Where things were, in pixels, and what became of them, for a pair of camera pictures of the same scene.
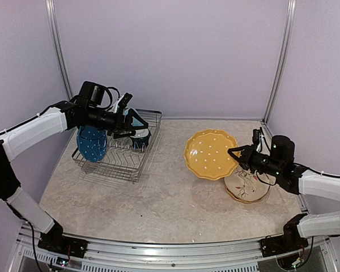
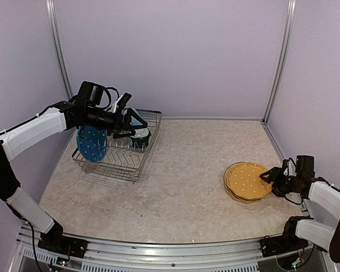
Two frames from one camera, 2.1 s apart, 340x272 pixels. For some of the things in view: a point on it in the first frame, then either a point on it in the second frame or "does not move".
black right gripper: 246,157 -> 277,173
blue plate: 92,143 does not move
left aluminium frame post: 51,10 does not move
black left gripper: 120,125 does not move
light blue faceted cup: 135,123 does not move
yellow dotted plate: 206,154 -> 245,180
